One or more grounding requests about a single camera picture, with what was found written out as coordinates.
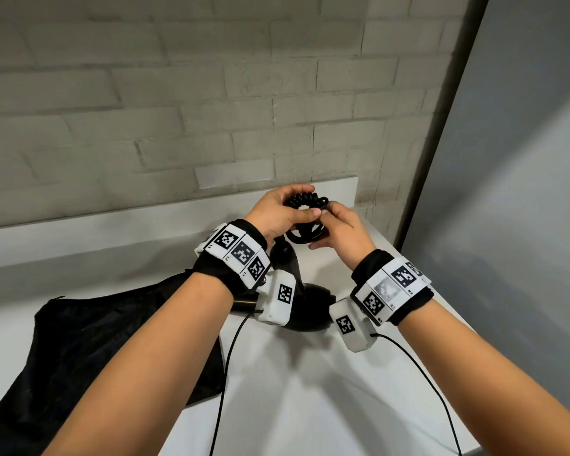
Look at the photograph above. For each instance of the person's right hand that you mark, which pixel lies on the person's right hand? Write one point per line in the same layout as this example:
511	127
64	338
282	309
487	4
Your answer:
349	235

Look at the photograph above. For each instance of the person's left hand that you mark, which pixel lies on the person's left hand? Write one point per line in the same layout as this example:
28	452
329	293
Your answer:
278	216

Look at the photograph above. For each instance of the black hair dryer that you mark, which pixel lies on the black hair dryer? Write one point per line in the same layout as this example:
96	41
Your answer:
313	303

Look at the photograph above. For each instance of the black fabric pouch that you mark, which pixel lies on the black fabric pouch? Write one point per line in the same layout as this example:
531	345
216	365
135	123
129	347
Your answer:
76	356

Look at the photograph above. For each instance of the person's left forearm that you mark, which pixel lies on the person's left forearm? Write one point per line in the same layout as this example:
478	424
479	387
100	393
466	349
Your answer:
138	365

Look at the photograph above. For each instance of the person's right forearm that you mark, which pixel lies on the person's right forearm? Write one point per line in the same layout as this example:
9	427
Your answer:
494	375

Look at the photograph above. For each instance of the black wristband with marker tiles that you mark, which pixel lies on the black wristband with marker tiles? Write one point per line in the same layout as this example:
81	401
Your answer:
240	254
392	284

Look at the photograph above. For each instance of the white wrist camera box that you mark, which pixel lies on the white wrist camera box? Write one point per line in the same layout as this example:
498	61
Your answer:
354	327
278	299

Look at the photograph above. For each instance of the dark corner post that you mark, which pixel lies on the dark corner post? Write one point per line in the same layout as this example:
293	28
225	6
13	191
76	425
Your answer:
444	113

